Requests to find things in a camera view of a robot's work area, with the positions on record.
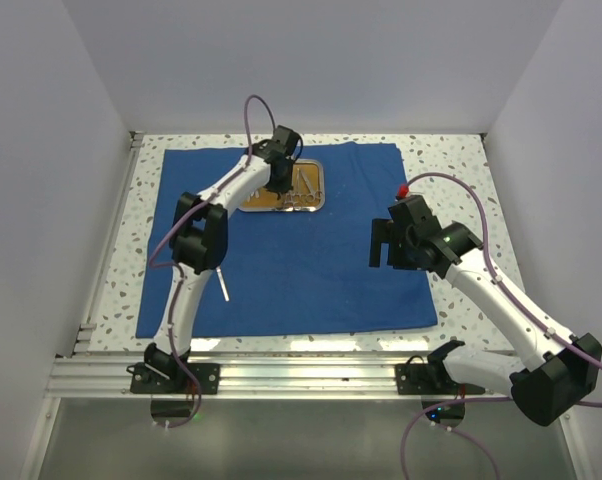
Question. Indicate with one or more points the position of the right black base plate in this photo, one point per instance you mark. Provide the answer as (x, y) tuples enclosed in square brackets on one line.
[(417, 377)]

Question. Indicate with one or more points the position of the blue surgical cloth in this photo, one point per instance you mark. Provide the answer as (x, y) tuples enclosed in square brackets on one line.
[(309, 273)]

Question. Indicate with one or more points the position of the aluminium rail frame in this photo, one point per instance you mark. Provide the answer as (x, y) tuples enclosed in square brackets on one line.
[(288, 407)]

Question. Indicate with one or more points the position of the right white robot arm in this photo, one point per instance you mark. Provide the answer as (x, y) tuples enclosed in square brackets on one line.
[(551, 369)]

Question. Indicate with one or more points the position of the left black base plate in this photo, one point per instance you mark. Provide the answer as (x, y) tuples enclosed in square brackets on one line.
[(145, 380)]

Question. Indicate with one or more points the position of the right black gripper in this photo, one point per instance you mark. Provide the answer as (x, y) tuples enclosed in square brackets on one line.
[(384, 230)]

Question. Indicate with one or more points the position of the steel scalpel handle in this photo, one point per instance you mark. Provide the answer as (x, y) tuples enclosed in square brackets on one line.
[(223, 285)]

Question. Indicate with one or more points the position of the steel scissors with ring handles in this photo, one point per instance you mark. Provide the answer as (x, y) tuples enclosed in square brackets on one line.
[(304, 185)]

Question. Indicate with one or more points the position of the steel forceps with ring handles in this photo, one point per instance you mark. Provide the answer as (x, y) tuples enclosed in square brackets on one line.
[(293, 199)]

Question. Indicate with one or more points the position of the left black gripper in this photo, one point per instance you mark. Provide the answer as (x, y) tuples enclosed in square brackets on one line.
[(284, 186)]

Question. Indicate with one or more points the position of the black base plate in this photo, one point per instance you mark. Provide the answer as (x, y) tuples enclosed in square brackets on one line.
[(145, 380), (417, 377)]

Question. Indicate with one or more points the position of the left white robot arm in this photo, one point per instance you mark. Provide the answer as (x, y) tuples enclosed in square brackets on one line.
[(199, 240)]

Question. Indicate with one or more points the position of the steel tray with orange mat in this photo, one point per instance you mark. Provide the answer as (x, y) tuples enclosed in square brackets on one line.
[(271, 202)]

